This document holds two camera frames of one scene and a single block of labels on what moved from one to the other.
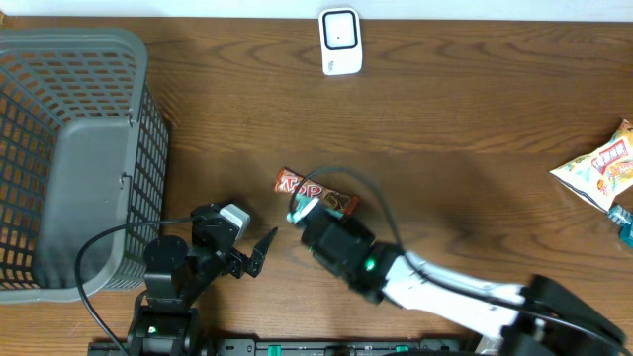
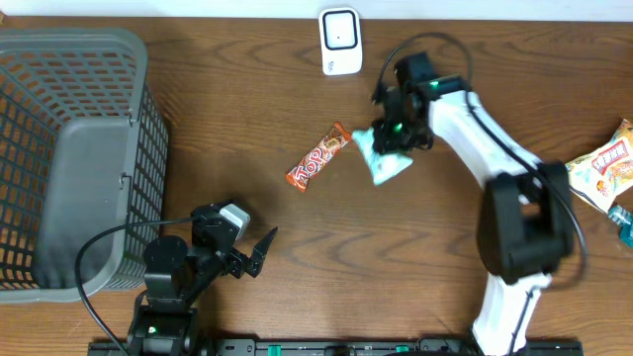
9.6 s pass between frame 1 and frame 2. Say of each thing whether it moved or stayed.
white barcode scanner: stayed
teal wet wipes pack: moved
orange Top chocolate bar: moved
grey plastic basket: stayed
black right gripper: moved
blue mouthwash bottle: stayed
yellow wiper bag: stayed
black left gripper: stayed
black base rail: stayed
